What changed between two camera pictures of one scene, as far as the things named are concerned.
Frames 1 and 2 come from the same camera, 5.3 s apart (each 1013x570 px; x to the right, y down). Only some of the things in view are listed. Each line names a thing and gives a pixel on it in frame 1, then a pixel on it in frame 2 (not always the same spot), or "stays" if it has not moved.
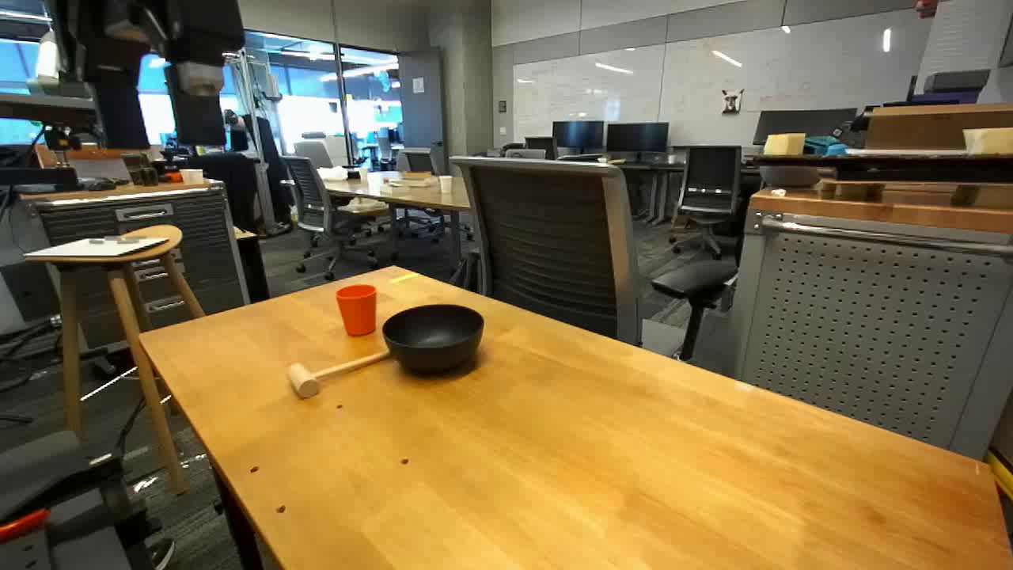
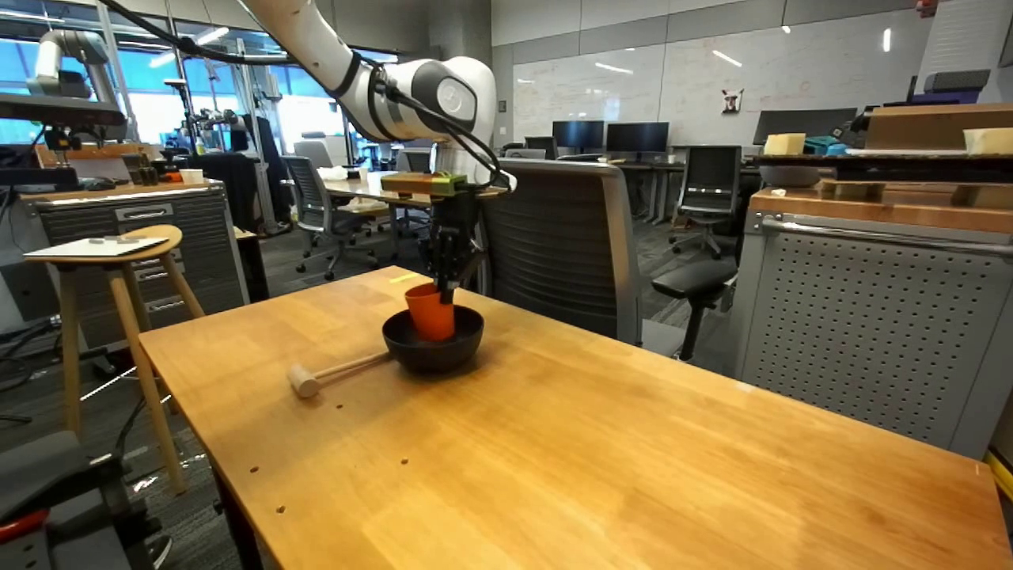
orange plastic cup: (359, 308) -> (432, 318)
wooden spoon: (307, 383) stays
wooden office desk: (432, 191) stays
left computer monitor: (578, 141) stays
